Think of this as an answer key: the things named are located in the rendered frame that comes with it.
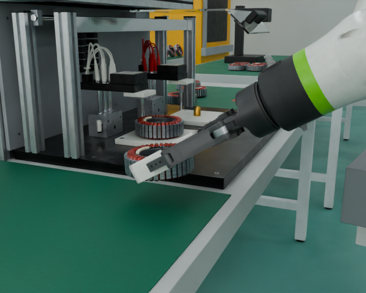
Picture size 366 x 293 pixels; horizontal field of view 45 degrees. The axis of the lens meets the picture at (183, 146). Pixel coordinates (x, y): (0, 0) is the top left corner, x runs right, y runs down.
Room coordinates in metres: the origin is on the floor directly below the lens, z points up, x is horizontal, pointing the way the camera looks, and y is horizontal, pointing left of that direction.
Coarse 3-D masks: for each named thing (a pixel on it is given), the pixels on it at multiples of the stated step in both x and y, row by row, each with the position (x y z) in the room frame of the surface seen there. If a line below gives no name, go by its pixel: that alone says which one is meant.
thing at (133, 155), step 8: (152, 144) 0.72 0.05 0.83; (160, 144) 0.72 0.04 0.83; (168, 144) 0.72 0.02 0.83; (128, 152) 0.68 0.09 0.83; (136, 152) 0.68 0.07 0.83; (144, 152) 0.70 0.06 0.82; (152, 152) 0.71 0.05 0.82; (128, 160) 0.65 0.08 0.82; (136, 160) 0.65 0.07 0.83; (184, 160) 0.65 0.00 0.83; (192, 160) 0.67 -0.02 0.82; (128, 168) 0.65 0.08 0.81; (176, 168) 0.64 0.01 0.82; (184, 168) 0.65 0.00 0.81; (192, 168) 0.67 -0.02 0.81; (160, 176) 0.63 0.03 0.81; (168, 176) 0.63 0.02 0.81; (176, 176) 0.64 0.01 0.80
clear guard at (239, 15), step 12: (156, 12) 1.27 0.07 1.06; (168, 12) 1.27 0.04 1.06; (180, 12) 1.27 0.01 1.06; (192, 12) 1.27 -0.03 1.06; (204, 12) 1.27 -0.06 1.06; (216, 12) 1.27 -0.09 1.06; (228, 12) 1.12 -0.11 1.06; (240, 12) 1.20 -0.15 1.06; (240, 24) 1.11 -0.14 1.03; (252, 24) 1.20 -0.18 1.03
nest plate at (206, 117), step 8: (176, 112) 1.26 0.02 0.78; (184, 112) 1.26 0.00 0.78; (192, 112) 1.26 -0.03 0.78; (200, 112) 1.26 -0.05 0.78; (208, 112) 1.26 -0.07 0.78; (216, 112) 1.26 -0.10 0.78; (184, 120) 1.15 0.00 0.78; (192, 120) 1.15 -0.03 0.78; (200, 120) 1.15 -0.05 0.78; (208, 120) 1.15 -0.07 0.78
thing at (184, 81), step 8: (168, 64) 1.25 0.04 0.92; (176, 64) 1.25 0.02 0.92; (184, 64) 1.26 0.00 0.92; (160, 72) 1.22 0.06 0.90; (168, 72) 1.21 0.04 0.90; (176, 72) 1.21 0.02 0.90; (184, 72) 1.25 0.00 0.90; (152, 80) 1.29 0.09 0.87; (168, 80) 1.22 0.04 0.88; (176, 80) 1.20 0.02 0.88; (184, 80) 1.21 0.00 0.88; (192, 80) 1.24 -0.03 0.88; (152, 88) 1.29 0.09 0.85
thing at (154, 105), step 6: (156, 96) 1.29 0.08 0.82; (162, 96) 1.30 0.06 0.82; (138, 102) 1.25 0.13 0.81; (144, 102) 1.24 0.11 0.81; (150, 102) 1.23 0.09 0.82; (156, 102) 1.25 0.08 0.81; (162, 102) 1.29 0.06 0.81; (138, 108) 1.25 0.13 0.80; (144, 108) 1.24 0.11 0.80; (150, 108) 1.23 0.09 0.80; (156, 108) 1.25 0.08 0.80; (162, 108) 1.29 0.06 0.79; (138, 114) 1.25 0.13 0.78; (144, 114) 1.24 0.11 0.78; (150, 114) 1.23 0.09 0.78; (156, 114) 1.25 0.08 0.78; (162, 114) 1.29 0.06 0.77
